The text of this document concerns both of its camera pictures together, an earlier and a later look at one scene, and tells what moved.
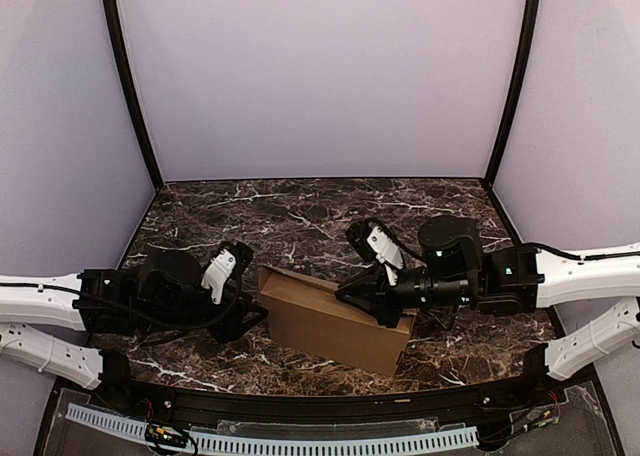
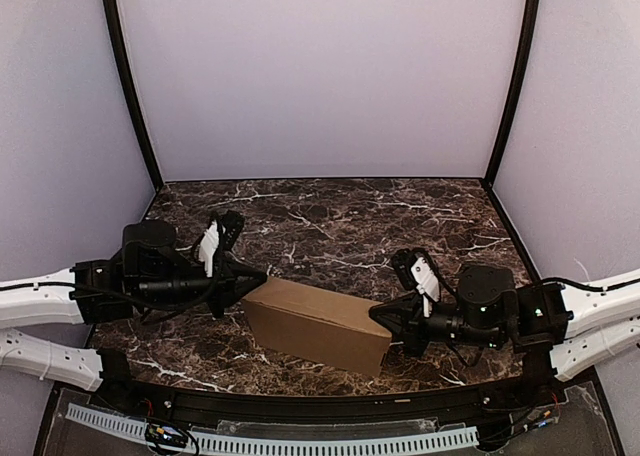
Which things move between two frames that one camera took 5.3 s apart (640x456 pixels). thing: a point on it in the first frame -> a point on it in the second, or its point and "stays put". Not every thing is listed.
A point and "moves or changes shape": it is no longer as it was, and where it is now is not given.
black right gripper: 385,293 -> 416,327
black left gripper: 232,316 -> 218,286
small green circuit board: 167,435 stays put
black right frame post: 516,93 stays put
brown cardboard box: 308,314 moves or changes shape
